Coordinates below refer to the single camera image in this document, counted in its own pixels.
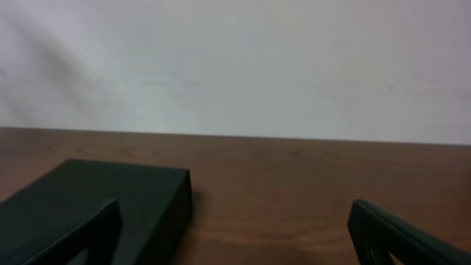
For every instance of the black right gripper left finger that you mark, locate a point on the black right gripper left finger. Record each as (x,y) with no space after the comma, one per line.
(97,234)

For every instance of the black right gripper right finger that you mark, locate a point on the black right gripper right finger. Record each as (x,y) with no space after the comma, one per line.
(380,237)

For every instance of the dark green box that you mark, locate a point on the dark green box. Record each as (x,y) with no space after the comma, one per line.
(155,204)

